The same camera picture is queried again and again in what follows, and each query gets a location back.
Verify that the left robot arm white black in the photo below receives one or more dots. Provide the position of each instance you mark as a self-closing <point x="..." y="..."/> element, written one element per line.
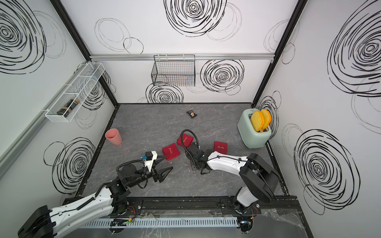
<point x="110" y="198"/>

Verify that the small black snack packet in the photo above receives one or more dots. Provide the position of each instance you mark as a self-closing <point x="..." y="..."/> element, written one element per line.
<point x="191" y="113"/>

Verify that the black vertical frame post right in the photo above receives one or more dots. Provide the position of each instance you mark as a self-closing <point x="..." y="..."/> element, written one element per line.
<point x="280" y="48"/>

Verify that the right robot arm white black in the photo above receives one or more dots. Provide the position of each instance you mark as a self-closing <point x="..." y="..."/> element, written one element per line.
<point x="259" y="177"/>

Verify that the red jewelry box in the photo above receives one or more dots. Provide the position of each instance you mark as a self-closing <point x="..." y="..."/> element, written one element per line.
<point x="171" y="152"/>
<point x="185" y="140"/>

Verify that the mint green toaster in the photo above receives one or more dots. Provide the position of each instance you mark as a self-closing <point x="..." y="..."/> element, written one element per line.
<point x="250" y="137"/>

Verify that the black vertical frame post left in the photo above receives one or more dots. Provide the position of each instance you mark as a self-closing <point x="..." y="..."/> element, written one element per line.
<point x="65" y="18"/>

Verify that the black wire wall basket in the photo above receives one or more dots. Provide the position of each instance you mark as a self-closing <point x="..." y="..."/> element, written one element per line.
<point x="175" y="70"/>

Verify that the orange toast slice back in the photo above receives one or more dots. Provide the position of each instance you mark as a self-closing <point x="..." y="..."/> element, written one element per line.
<point x="267" y="118"/>

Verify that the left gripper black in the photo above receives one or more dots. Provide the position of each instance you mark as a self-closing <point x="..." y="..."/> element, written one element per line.
<point x="156" y="177"/>

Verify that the pink plastic cup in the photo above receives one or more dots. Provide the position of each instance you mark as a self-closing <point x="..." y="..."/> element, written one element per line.
<point x="114" y="136"/>

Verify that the white wire wall shelf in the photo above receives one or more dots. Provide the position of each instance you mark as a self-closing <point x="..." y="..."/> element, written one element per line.
<point x="85" y="87"/>

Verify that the dark bottle on shelf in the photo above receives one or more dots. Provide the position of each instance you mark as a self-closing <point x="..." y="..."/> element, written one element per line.
<point x="68" y="107"/>

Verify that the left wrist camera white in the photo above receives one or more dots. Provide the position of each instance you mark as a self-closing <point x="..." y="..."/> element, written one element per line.
<point x="149" y="158"/>

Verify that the black vertical frame post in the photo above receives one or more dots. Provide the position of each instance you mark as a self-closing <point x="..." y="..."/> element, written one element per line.
<point x="280" y="48"/>
<point x="65" y="18"/>

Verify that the yellow toast slice front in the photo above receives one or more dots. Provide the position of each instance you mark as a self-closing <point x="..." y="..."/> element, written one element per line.
<point x="257" y="120"/>

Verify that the white slotted cable duct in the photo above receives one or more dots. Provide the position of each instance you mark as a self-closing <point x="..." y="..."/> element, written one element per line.
<point x="192" y="222"/>

